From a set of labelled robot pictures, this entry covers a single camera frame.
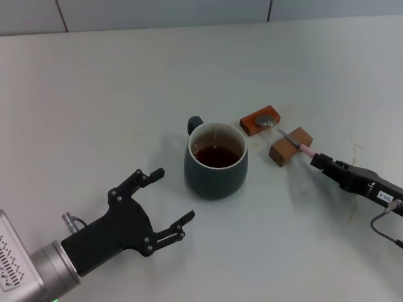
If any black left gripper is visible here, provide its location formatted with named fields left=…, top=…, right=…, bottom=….
left=61, top=168, right=196, bottom=277

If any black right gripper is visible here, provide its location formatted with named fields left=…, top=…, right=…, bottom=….
left=310, top=153, right=403, bottom=218

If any dark grey ceramic cup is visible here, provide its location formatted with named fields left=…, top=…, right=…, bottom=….
left=183, top=115, right=249, bottom=200

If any pink handled metal spoon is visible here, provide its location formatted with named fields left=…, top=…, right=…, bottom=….
left=254, top=114, right=315, bottom=160

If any light brown arched wooden block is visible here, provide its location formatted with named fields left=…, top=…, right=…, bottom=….
left=268, top=126, right=314, bottom=168

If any reddish flat wooden block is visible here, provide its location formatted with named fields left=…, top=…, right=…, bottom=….
left=239, top=104, right=281, bottom=137

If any grey right connector with cable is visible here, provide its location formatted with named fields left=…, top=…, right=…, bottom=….
left=370, top=199, right=403, bottom=249

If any silver left connector with cable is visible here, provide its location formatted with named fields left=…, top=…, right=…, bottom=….
left=61, top=212, right=88, bottom=235

